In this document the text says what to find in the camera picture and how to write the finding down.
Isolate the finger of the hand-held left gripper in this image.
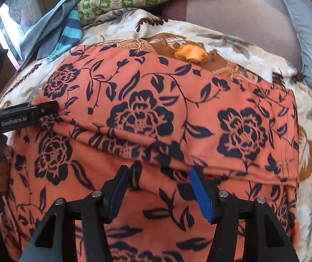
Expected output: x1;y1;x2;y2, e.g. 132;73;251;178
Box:
32;100;60;122

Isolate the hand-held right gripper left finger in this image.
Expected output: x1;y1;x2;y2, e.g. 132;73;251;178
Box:
19;165;131;262

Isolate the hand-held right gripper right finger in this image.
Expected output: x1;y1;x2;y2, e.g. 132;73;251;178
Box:
189;166;300;262

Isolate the orange floral print garment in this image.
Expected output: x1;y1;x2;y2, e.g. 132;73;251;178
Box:
0;44;302;262

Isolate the teal striped cloth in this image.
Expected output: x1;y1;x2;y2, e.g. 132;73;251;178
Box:
46;9;83;62

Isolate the grey-blue cloth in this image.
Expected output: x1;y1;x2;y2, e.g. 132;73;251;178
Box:
19;0;83;64

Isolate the patterned glass window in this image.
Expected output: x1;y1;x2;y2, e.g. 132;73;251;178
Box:
0;0;45;70

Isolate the brown embroidered garment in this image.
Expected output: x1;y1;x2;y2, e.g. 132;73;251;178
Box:
101;31;258;86

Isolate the light blue pillow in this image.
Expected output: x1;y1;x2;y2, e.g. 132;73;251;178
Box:
268;0;312;97

